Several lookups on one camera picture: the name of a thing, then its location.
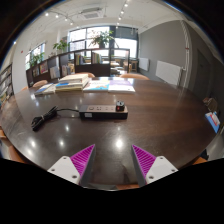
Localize black power strip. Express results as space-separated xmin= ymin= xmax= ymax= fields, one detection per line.
xmin=78 ymin=104 xmax=129 ymax=121

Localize black bundled power cable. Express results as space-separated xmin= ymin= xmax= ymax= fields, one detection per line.
xmin=30 ymin=105 xmax=81 ymax=132

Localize small white wall radiator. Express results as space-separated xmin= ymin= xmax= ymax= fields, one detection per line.
xmin=138 ymin=57 xmax=150 ymax=72

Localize purple and white book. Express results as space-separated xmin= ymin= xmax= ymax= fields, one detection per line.
xmin=107 ymin=78 xmax=136 ymax=94

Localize dark low shelf unit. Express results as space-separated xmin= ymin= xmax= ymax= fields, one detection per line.
xmin=25 ymin=48 xmax=131 ymax=88

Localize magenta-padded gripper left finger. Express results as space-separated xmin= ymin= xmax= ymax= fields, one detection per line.
xmin=47 ymin=143 xmax=98 ymax=187

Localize large window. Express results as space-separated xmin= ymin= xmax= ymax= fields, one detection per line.
xmin=68 ymin=25 xmax=139 ymax=60

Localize white and blue picture book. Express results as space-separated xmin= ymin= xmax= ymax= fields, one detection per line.
xmin=82 ymin=79 xmax=110 ymax=93

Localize wall bookshelf with books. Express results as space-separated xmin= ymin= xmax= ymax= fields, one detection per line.
xmin=0 ymin=63 xmax=14 ymax=108

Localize ceiling air conditioner vent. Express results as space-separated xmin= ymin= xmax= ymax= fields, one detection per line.
xmin=79 ymin=7 xmax=104 ymax=20

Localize large white wall radiator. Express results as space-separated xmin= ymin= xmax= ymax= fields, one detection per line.
xmin=155 ymin=60 xmax=184 ymax=87

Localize blue box with red print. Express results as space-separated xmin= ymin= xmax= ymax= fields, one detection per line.
xmin=204 ymin=111 xmax=221 ymax=134

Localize blue flat book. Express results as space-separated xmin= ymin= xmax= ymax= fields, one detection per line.
xmin=34 ymin=83 xmax=56 ymax=97

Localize dark brown chair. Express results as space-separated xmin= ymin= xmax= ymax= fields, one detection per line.
xmin=202 ymin=96 xmax=219 ymax=114

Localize dark grey door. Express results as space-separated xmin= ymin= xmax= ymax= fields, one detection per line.
xmin=193 ymin=49 xmax=212 ymax=101

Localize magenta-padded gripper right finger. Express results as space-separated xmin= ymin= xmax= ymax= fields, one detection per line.
xmin=130 ymin=144 xmax=179 ymax=188

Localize large potted green plant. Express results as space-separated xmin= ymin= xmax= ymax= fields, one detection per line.
xmin=89 ymin=29 xmax=116 ymax=49

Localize trailing potted green plant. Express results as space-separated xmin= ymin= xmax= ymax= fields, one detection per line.
xmin=29 ymin=53 xmax=45 ymax=68

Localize ceiling spot lights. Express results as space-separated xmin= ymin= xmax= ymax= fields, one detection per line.
xmin=44 ymin=1 xmax=129 ymax=26

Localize small potted green plant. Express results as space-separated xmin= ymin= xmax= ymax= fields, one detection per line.
xmin=52 ymin=39 xmax=71 ymax=54

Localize stack of beige books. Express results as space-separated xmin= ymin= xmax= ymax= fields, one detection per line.
xmin=54 ymin=73 xmax=90 ymax=93

